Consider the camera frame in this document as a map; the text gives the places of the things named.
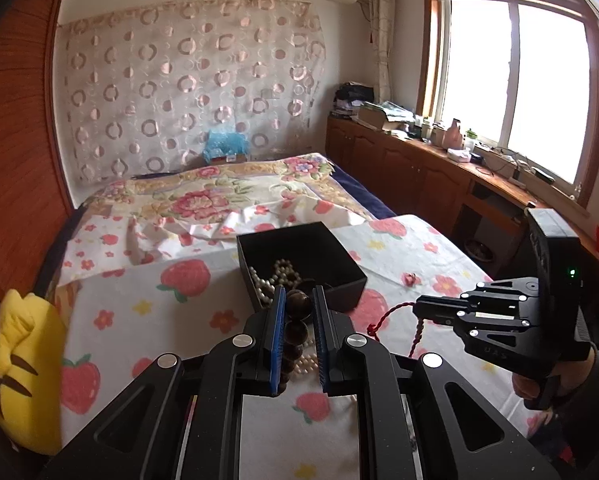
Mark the window curtain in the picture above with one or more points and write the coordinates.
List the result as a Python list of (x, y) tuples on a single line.
[(381, 25)]

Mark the circle pattern wall curtain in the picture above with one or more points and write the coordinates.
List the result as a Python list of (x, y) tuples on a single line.
[(179, 85)]

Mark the wooden framed window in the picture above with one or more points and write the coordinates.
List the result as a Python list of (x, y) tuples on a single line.
[(514, 75)]

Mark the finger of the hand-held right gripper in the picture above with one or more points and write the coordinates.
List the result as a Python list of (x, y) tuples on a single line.
[(504, 350), (499, 296)]

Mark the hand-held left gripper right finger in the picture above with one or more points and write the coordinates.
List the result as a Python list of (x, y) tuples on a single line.
[(321, 340)]

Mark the wooden cabinet counter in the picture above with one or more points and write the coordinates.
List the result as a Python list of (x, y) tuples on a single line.
[(404, 170)]

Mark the crumpled strawberry print sheet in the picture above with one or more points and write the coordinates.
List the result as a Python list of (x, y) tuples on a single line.
[(144, 240)]

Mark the black jewelry box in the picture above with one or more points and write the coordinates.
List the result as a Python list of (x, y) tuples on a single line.
[(299, 245)]

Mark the yellow plush pillow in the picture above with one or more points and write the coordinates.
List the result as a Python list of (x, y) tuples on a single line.
[(24, 360)]

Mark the trash bin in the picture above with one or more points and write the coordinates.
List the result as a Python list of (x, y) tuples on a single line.
[(477, 250)]

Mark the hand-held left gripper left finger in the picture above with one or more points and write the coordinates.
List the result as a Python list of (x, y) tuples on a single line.
[(278, 340)]

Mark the stack of dark clothes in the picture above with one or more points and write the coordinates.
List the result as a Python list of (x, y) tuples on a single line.
[(352, 97)]

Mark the floral blanket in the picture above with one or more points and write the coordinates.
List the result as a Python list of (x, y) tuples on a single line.
[(214, 195)]

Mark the wooden slatted wardrobe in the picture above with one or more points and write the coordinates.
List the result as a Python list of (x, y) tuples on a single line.
[(14, 135)]

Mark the person's right hand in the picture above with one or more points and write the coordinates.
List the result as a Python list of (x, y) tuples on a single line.
[(522, 387)]

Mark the large strawberry print sheet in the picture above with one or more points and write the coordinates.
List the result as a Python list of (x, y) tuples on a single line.
[(179, 340)]

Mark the open cardboard box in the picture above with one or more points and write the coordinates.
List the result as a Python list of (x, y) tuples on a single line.
[(379, 115)]

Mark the navy bedspread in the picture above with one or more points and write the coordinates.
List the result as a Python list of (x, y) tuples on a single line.
[(364, 197)]

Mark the white power strip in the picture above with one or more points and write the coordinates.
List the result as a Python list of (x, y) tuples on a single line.
[(502, 162)]

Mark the pink bottle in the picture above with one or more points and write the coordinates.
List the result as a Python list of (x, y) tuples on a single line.
[(454, 135)]

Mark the blue plastic bag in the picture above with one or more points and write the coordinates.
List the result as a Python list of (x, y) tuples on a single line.
[(225, 142)]

